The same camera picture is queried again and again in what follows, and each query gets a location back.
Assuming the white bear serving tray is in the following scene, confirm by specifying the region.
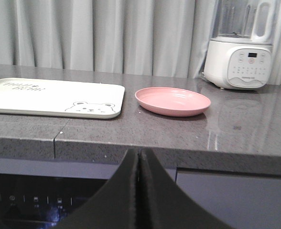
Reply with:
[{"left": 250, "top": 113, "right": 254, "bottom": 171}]
[{"left": 0, "top": 78, "right": 125, "bottom": 119}]

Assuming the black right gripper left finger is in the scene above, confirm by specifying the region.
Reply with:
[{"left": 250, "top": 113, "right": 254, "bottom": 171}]
[{"left": 56, "top": 149, "right": 139, "bottom": 229}]

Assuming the pink round plate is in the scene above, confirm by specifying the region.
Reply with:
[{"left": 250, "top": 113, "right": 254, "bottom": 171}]
[{"left": 135, "top": 87, "right": 211, "bottom": 117}]

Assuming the white pleated curtain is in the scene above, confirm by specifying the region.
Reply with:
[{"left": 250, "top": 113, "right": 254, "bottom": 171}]
[{"left": 0, "top": 0, "right": 281, "bottom": 85}]

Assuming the white blender appliance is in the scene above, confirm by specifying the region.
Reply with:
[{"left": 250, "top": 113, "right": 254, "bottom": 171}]
[{"left": 203, "top": 0, "right": 279, "bottom": 90}]

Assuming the black built-in drawer cabinet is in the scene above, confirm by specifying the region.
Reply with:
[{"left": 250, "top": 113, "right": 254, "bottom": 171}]
[{"left": 0, "top": 174, "right": 106, "bottom": 229}]

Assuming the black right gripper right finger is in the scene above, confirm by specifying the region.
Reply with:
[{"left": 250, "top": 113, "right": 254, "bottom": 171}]
[{"left": 139, "top": 149, "right": 231, "bottom": 229}]

